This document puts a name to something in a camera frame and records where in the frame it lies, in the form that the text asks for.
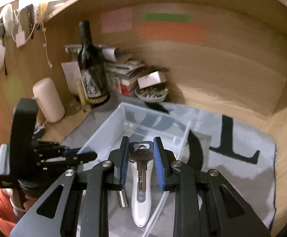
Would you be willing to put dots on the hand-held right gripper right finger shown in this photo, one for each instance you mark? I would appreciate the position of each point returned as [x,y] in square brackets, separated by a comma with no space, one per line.
[158,163]

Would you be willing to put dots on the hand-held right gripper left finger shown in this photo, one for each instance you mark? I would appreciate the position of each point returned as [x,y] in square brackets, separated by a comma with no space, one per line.
[125,163]

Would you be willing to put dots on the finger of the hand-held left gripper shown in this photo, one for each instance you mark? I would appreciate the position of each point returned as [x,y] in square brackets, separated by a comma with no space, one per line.
[69,150]
[84,156]

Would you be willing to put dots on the silver metal cylinder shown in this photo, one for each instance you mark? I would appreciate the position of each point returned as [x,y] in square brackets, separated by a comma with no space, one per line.
[122,198]

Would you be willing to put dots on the clear plastic box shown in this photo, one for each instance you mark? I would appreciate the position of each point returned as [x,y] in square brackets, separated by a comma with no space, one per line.
[123,121]

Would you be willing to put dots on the white handheld massager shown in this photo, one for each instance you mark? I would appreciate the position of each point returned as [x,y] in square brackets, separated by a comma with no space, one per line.
[141,209]

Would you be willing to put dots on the pale pink cylinder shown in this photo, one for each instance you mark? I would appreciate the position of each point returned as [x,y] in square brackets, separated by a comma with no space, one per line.
[48,98]

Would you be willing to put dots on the yellow box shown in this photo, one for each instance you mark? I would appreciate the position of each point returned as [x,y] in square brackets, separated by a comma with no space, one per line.
[80,92]

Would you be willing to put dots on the bowl of small pieces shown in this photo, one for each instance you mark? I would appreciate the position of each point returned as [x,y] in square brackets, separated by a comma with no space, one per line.
[151,94]

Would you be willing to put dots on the white paper card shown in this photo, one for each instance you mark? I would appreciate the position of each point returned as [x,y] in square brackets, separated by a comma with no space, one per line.
[70,74]

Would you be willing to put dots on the grey mat with black letters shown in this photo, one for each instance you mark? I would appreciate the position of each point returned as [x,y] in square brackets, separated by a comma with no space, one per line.
[232,177]

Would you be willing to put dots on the dark wine bottle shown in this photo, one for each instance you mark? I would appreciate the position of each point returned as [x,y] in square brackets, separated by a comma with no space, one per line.
[91,74]

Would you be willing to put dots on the small pink white box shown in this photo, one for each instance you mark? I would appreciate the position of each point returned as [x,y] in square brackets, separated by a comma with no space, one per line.
[149,79]

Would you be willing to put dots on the stack of books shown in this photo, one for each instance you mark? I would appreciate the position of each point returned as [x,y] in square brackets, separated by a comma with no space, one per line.
[123,76]

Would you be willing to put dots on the white hanging adapter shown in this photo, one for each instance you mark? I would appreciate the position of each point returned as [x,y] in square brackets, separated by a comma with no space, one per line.
[20,39]

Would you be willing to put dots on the rolled paper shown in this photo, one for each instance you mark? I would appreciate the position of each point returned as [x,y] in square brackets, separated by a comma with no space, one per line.
[109,53]

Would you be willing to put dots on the small white fluffy puff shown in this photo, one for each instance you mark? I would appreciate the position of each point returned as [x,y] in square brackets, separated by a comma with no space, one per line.
[7,19]

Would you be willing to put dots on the yellow hanging item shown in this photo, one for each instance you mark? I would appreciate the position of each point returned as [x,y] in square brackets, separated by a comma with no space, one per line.
[43,8]

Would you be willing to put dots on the orange sticky note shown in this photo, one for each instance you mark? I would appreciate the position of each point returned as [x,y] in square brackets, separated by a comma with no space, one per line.
[173,33]

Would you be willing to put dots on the pink sticky note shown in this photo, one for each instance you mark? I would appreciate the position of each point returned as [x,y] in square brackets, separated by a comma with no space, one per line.
[116,19]

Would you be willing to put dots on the green sticky note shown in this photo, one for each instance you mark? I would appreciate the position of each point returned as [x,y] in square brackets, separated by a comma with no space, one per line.
[168,17]

